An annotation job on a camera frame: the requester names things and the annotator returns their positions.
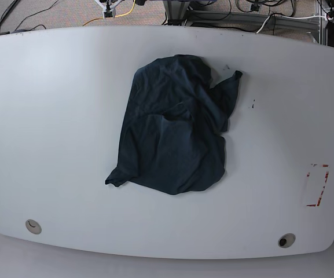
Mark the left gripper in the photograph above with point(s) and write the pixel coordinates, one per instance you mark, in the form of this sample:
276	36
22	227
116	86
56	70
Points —
255	6

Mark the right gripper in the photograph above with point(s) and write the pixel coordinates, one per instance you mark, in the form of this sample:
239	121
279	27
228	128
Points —
108	7

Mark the dark blue t-shirt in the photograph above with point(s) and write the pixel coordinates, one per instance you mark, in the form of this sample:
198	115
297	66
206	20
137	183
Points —
172	133

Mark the red tape rectangle marking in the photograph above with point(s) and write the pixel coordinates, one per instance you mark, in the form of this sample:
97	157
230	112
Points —
316	181

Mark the left table cable grommet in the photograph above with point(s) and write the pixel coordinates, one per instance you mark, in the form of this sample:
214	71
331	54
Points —
33	227

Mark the table cable grommet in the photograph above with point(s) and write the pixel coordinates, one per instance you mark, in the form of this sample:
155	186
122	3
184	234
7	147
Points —
286	240
33	227

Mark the right table cable grommet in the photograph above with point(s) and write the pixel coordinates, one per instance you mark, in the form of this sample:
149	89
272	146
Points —
286	240

